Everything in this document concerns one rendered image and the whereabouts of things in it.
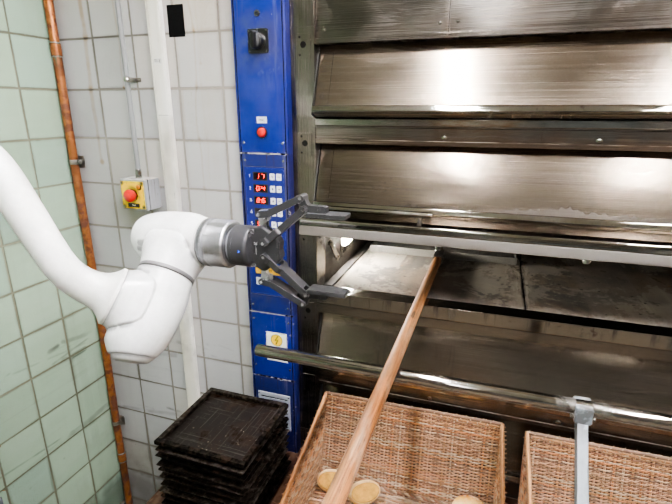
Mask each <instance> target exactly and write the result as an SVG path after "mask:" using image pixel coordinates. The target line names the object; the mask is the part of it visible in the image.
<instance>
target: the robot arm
mask: <svg viewBox="0 0 672 504"><path fill-rule="evenodd" d="M298 203H299V204H300V206H301V207H300V208H299V209H298V210H297V211H296V212H295V213H293V214H292V215H291V216H290V217H289V218H288V219H286V220H285V221H284V222H283V223H282V224H280V225H279V226H278V227H277V228H276V229H272V228H271V227H270V226H269V225H267V224H266V223H267V221H269V220H270V219H271V216H273V215H275V214H277V213H279V212H281V211H283V210H286V209H288V208H290V207H292V206H294V205H296V204H298ZM0 212H1V213H2V215H3V216H4V218H5V219H6V221H7V222H8V224H9V225H10V227H11V228H12V230H13V231H14V232H15V234H16V235H17V237H18V238H19V240H20V241H21V243H22V244H23V246H24V247H25V249H26V250H27V252H28V253H29V254H30V256H31V257H32V259H33V260H34V262H35V263H36V265H37V266H38V267H39V269H40V270H41V271H42V272H43V274H44V275H45V276H46V277H47V278H48V279H49V280H50V281H51V283H53V284H54V285H55V286H56V287H57V288H58V289H59V290H61V291H62V292H63V293H65V294H66V295H68V296H69V297H71V298H72V299H74V300H76V301H77V302H79V303H81V304H83V305H85V306H86V307H88V308H89V309H90V310H92V311H93V313H94V314H95V316H96V318H97V321H98V324H101V325H103V326H104V327H105V328H106V329H107V331H106V334H105V337H104V342H105V346H106V350H107V352H108V353H109V354H110V355H111V357H112V358H113V359H114V360H117V361H121V362H127V363H134V364H148V363H149V362H151V361H152V360H154V359H155V358H156V357H157V356H159V355H160V354H161V353H162V352H163V351H164V350H165V348H166V347H167V346H168V344H169V343H170V341H171V340H172V338H173V336H174V335H175V333H176V331H177V329H178V327H179V325H180V322H181V320H182V318H183V316H184V313H185V310H186V308H187V305H188V302H189V297H190V292H191V289H192V286H193V284H194V282H195V280H196V278H197V277H198V275H199V274H200V272H201V271H202V270H203V269H204V267H205V266H209V267H213V266H214V267H222V268H232V267H234V266H236V265H238V266H246V267H257V268H259V269H260V270H261V278H260V279H259V280H258V283H259V284H260V285H263V286H267V287H270V288H271V289H273V290H275V291H276V292H278V293H279V294H281V295H282V296H284V297H286V298H287V299H289V300H290V301H292V302H293V303H295V304H297V305H298V306H300V307H302V308H304V307H305V306H306V305H307V304H308V303H309V302H310V299H319V300H326V299H327V298H328V297H336V298H346V297H347V295H348V294H349V293H350V289H349V288H341V287H333V286H325V285H317V284H313V285H312V286H309V285H308V284H307V283H306V282H305V281H304V280H303V279H302V278H300V277H299V276H298V275H297V274H296V273H295V272H294V271H293V270H292V269H291V268H290V267H289V266H288V263H287V262H286V261H285V260H284V259H283V257H284V256H285V252H284V240H283V238H282V236H281V235H282V234H283V233H284V232H285V231H286V230H287V229H289V228H290V227H291V226H292V225H293V224H295V223H296V222H297V221H298V220H299V219H300V218H302V217H303V216H304V215H305V217H306V218H315V219H328V220H341V221H346V220H347V219H348V218H350V216H351V213H348V212H334V211H329V206H327V205H316V204H311V203H310V202H309V200H308V194H307V193H303V194H300V195H298V196H296V197H294V198H292V199H290V200H288V201H286V202H283V203H281V204H279V205H277V206H275V207H273V208H269V209H262V210H259V211H257V212H255V217H256V218H258V220H259V226H252V225H241V224H240V223H239V222H238V221H235V220H227V219H218V218H207V217H204V216H202V215H200V214H196V213H191V212H180V211H168V212H157V213H152V214H148V215H145V216H143V217H141V218H140V219H138V220H137V222H136V223H135V224H134V226H133V228H132V231H131V244H132V246H133V248H134V250H135V251H136V253H137V254H138V255H139V256H140V257H141V260H140V263H139V266H138V268H137V270H128V269H123V270H121V271H118V272H114V273H104V272H99V271H96V270H94V269H91V268H90V267H88V266H86V265H85V264H83V263H82V262H81V261H80V260H79V259H78V258H77V257H76V256H75V255H74V253H73V252H72V251H71V249H70V248H69V246H68V245H67V243H66V241H65V240H64V238H63V236H62V235H61V233H60V231H59V230H58V228H57V227H56V225H55V223H54V222H53V220H52V218H51V217H50V215H49V213H48V212H47V210H46V208H45V207H44V205H43V204H42V202H41V200H40V199H39V197H38V195H37V194H36V192H35V190H34V189H33V187H32V185H31V184H30V182H29V181H28V179H27V178H26V176H25V174H24V173H23V171H22V170H21V169H20V167H19V166H18V165H17V163H16V162H15V161H14V159H13V158H12V157H11V156H10V155H9V154H8V153H7V152H6V151H5V150H4V149H3V148H2V147H1V146H0ZM277 263H278V264H279V265H280V266H278V265H277ZM270 268H271V269H272V270H273V271H274V272H275V273H277V274H279V275H280V276H281V277H282V278H283V279H285V280H286V281H287V282H288V283H289V284H290V285H291V286H292V287H291V286H290V285H288V284H287V283H285V282H283V281H282V280H280V279H279V278H277V277H274V276H273V274H271V273H270V272H269V271H268V269H270Z"/></svg>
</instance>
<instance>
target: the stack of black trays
mask: <svg viewBox="0 0 672 504"><path fill-rule="evenodd" d="M288 407H289V404H286V403H282V402H277V401H272V400H268V399H263V398H259V397H254V396H249V395H245V394H240V393H236V392H231V391H226V390H222V389H217V388H212V387H211V388H209V389H208V390H207V391H206V392H205V393H204V394H203V395H202V396H201V397H200V398H199V399H198V400H197V401H196V402H195V403H194V404H192V405H191V406H190V407H189V408H188V409H187V410H186V411H185V412H184V413H183V414H182V415H181V416H180V417H179V418H178V419H177V420H176V421H174V422H173V423H172V424H171V425H170V426H169V427H168V428H167V429H166V430H165V431H164V432H163V433H162V434H161V435H160V436H159V437H158V438H156V439H155V440H154V444H155V445H159V446H158V447H157V448H156V449H155V450H156V451H159V452H158V453H157V454H156V455H155V456H157V457H160V458H161V460H160V461H159V462H158V463H157V464H156V465H158V466H161V467H160V468H159V469H158V470H160V471H163V472H162V473H161V474H160V475H159V477H161V478H164V480H163V481H162V483H161V485H163V486H162V487H161V489H160V490H159V491H161V492H163V493H162V494H161V496H162V497H165V499H164V500H163V501H162V502H161V503H162V504H268V503H269V502H270V500H271V498H272V497H273V495H274V493H275V492H276V490H277V488H278V487H279V485H280V483H281V482H282V480H283V478H284V477H285V475H286V473H287V472H288V470H289V468H290V466H289V465H290V464H291V462H292V461H290V460H288V458H289V457H290V455H288V454H286V452H287V451H288V448H286V447H287V445H288V444H289V442H287V440H288V438H289V437H290V435H287V434H288V432H289V431H290V430H289V429H286V427H287V426H288V423H287V421H288V420H289V418H285V417H284V416H285V415H286V414H287V412H288V410H287V409H288Z"/></svg>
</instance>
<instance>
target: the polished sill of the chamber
mask: <svg viewBox="0 0 672 504"><path fill-rule="evenodd" d="M349 289H350V293H349V294H348V295H347V297H346V298H336V297H328V298H327V299H326V300H319V299H318V303H324V304H331V305H338V306H346V307H353V308H360V309H368V310H375V311H382V312H389V313H397V314H404V315H408V313H409V311H410V308H411V306H412V304H413V302H414V300H415V297H416V296H409V295H401V294H393V293H385V292H377V291H368V290H360V289H352V288H349ZM419 317H426V318H433V319H441V320H448V321H455V322H463V323H470V324H477V325H485V326H492V327H499V328H507V329H514V330H521V331H528V332H536V333H543V334H550V335H558V336H565V337H572V338H580V339H587V340H594V341H602V342H609V343H616V344H624V345H631V346H638V347H646V348H653V349H660V350H667V351H672V328H668V327H659V326H651V325H643V324H635V323H627V322H619V321H611V320H603V319H595V318H587V317H579V316H571V315H562V314H554V313H546V312H538V311H530V310H522V309H514V308H506V307H498V306H490V305H482V304H474V303H465V302H457V301H449V300H441V299H433V298H426V301H425V303H424V306H423V308H422V311H421V313H420V316H419Z"/></svg>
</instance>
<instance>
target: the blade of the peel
mask: <svg viewBox="0 0 672 504"><path fill-rule="evenodd" d="M435 250H436V249H435V246H423V245H412V244H401V243H390V242H379V241H374V242H373V243H371V244H370V251H372V252H382V253H393V254H403V255H413V256H424V257H433V255H434V252H435ZM443 250H444V259H455V260H465V261H475V262H485V263H496V264H506V265H517V254H513V253H501V252H490V251H479V250H468V249H457V248H446V247H443Z"/></svg>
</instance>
